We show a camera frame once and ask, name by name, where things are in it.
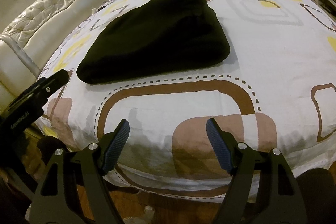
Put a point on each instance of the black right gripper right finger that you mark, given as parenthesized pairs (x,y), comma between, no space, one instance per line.
(262,189)

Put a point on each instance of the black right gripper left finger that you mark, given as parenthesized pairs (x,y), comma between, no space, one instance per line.
(56,199)

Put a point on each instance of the black pants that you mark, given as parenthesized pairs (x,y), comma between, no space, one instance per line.
(161,36)

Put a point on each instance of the white tufted headboard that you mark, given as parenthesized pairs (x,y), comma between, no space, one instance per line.
(39,30)

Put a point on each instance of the patterned white bed sheet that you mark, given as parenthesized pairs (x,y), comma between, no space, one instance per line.
(263,69)

